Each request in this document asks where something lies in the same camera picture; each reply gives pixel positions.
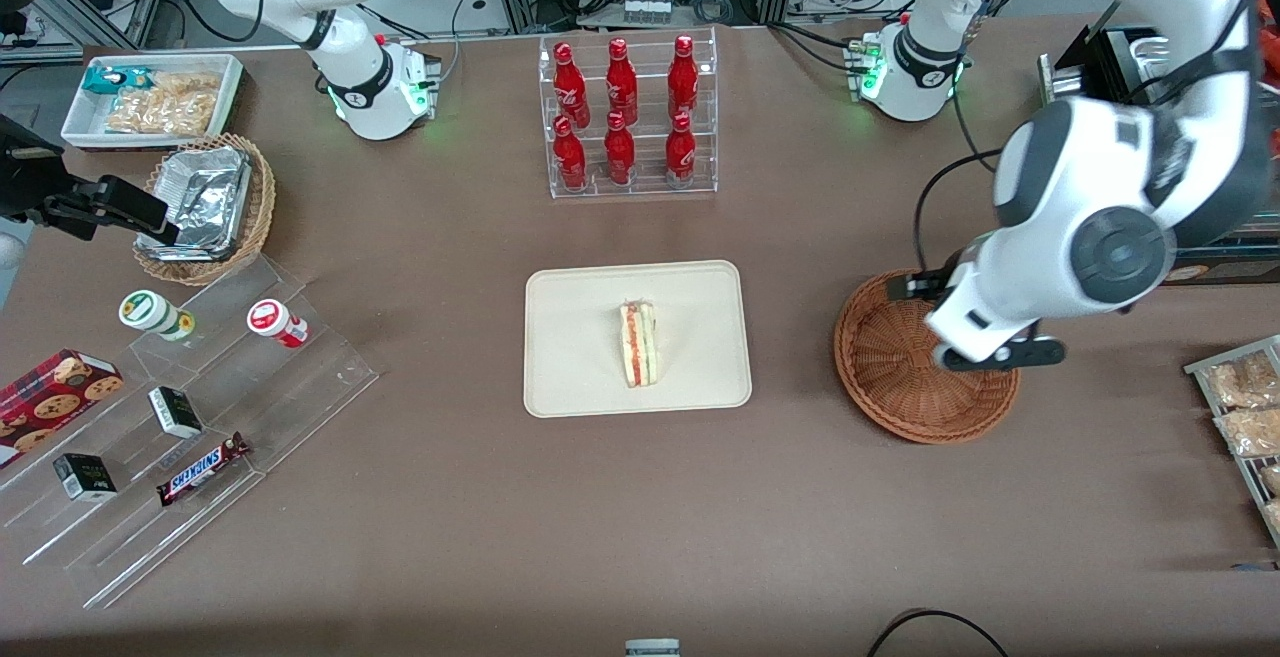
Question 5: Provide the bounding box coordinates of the brown wicker basket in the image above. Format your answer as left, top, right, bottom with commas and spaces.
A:
834, 269, 1021, 445

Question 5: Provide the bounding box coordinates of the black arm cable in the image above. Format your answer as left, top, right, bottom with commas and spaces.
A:
912, 149, 1001, 278

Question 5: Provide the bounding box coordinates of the white rectangular bin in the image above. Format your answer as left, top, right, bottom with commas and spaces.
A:
62, 54, 245, 151

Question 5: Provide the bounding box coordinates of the light wicker basket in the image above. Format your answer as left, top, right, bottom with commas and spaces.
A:
133, 133, 277, 286

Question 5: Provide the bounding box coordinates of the triangular sandwich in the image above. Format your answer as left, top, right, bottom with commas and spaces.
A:
618, 300, 658, 389

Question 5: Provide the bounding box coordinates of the black looped cable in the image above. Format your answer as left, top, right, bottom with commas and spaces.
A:
866, 609, 1009, 657

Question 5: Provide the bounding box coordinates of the red cola bottle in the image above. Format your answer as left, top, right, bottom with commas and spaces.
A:
668, 34, 700, 120
604, 110, 637, 186
606, 37, 639, 126
553, 42, 591, 128
553, 115, 589, 191
665, 111, 697, 188

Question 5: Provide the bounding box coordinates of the clear bag of crackers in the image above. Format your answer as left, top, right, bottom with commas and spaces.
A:
105, 72, 223, 136

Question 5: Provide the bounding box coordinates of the grey metal rack tray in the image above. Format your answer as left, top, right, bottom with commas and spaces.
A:
1184, 335, 1280, 548

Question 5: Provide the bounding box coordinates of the aluminium foil container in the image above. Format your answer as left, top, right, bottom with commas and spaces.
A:
137, 145, 251, 260

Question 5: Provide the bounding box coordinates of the beige plastic tray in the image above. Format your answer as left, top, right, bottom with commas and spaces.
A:
524, 260, 753, 419

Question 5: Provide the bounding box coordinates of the green lid white cup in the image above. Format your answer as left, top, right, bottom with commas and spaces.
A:
119, 290, 196, 342

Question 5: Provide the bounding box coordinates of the red cookie box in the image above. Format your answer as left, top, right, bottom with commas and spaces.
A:
0, 349, 124, 468

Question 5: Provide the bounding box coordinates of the clear acrylic bottle rack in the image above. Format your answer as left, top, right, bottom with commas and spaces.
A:
538, 27, 719, 200

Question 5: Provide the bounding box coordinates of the black food warmer cabinet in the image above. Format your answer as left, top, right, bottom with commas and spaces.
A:
1038, 22, 1280, 286

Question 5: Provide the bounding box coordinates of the red lid white cup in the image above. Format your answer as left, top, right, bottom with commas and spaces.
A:
247, 299, 310, 349

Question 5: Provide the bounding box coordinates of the small black box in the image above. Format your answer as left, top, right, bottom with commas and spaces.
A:
148, 386, 204, 439
53, 453, 118, 503

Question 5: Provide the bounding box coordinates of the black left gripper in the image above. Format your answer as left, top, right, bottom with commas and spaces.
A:
888, 272, 966, 303

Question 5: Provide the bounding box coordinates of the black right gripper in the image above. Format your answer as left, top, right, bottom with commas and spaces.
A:
0, 115, 182, 246

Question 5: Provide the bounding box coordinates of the clear bag of snacks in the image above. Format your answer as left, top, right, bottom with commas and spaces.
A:
1215, 407, 1280, 458
1205, 352, 1280, 410

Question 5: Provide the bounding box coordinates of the Snickers chocolate bar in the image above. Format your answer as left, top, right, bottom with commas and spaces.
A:
156, 432, 250, 508

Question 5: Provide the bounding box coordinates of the clear acrylic stepped stand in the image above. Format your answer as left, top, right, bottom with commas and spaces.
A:
0, 255, 379, 610

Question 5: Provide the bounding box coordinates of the teal snack packet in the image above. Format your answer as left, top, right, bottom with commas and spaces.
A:
82, 66, 153, 96

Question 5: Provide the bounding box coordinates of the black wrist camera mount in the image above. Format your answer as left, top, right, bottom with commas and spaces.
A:
935, 335, 1065, 372

